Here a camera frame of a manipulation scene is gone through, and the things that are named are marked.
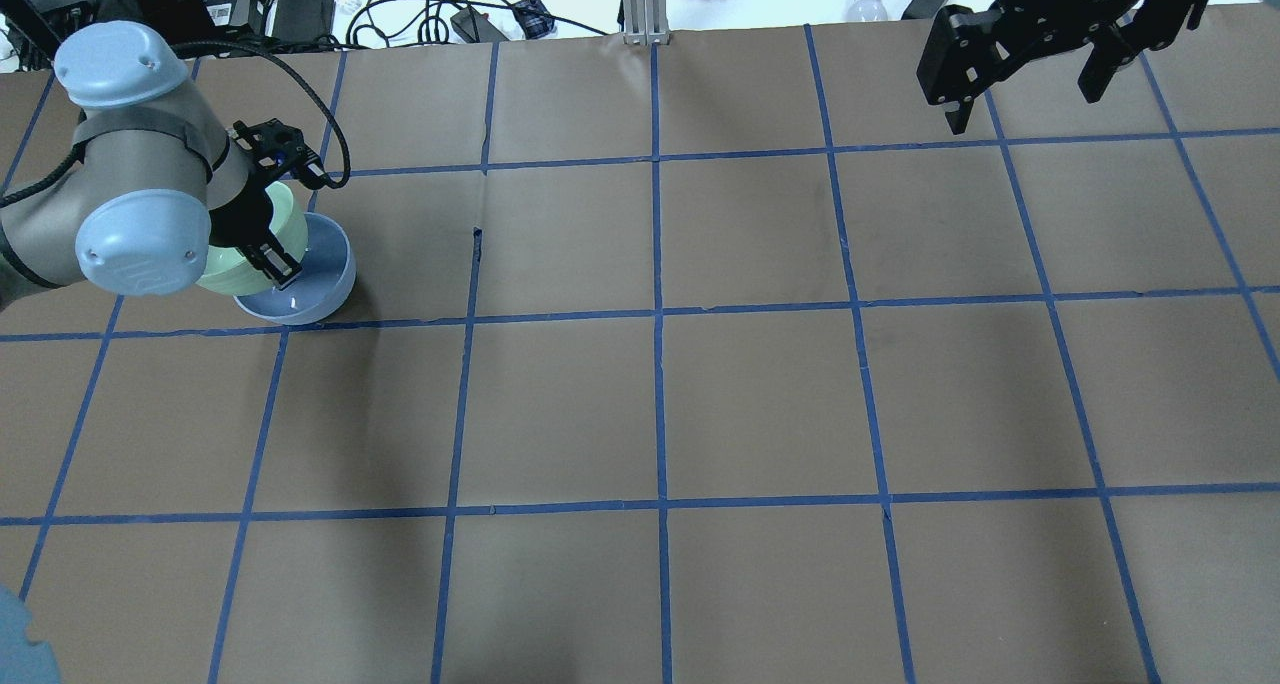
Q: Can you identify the black power adapter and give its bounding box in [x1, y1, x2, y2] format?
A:
[269, 0, 335, 42]

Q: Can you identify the blue bowl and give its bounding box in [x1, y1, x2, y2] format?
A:
[233, 213, 357, 327]

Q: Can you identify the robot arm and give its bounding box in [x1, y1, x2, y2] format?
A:
[1, 20, 340, 307]

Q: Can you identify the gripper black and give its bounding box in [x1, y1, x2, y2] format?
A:
[207, 119, 326, 289]
[918, 0, 1210, 134]

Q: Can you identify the green bowl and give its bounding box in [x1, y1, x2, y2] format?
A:
[196, 182, 308, 296]

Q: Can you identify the aluminium frame post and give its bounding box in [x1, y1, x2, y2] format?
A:
[621, 0, 671, 46]

